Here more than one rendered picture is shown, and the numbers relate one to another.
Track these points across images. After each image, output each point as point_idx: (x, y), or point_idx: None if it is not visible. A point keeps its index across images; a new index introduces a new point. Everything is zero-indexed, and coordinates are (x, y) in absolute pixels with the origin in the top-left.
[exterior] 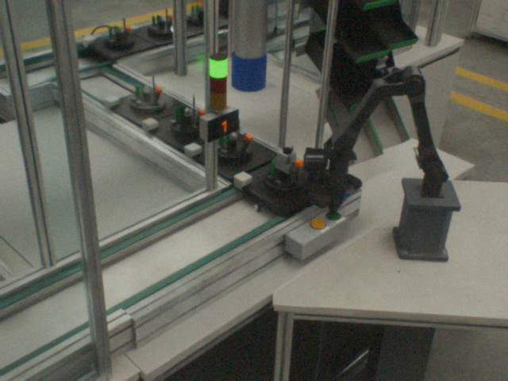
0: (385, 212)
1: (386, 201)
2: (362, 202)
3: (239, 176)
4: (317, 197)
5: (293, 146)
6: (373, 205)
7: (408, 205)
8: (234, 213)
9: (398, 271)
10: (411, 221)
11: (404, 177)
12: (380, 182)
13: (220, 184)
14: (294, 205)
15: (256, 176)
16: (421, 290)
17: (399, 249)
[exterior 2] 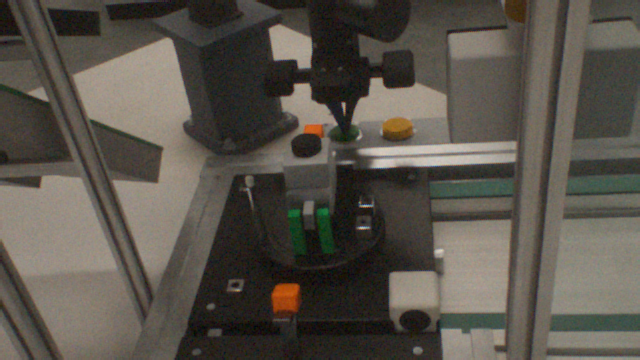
0: (175, 195)
1: (132, 212)
2: (169, 232)
3: (426, 290)
4: (408, 56)
5: (249, 175)
6: (167, 216)
7: (279, 19)
8: (501, 295)
9: (329, 114)
10: (271, 58)
11: (2, 239)
12: (56, 253)
13: (482, 347)
14: (385, 174)
15: (356, 296)
16: None
17: (285, 123)
